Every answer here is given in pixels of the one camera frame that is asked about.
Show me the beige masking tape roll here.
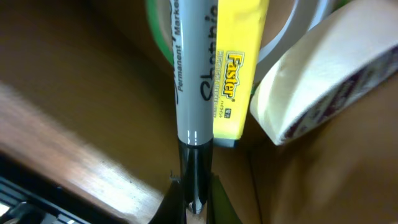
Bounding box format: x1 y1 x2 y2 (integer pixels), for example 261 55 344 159
250 0 397 145

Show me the yellow highlighter marker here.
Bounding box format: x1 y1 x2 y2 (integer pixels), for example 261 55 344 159
213 0 269 148

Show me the green tape roll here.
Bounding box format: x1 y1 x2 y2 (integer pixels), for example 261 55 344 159
146 0 348 84

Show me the grey black permanent marker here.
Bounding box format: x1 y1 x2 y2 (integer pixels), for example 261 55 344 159
170 0 218 214

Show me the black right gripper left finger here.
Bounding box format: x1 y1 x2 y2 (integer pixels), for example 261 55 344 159
149 171 187 224

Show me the brown cardboard box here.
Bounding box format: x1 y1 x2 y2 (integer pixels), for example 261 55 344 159
1 1 397 223

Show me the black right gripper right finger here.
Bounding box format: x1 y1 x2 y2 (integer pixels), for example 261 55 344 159
206 174 242 224

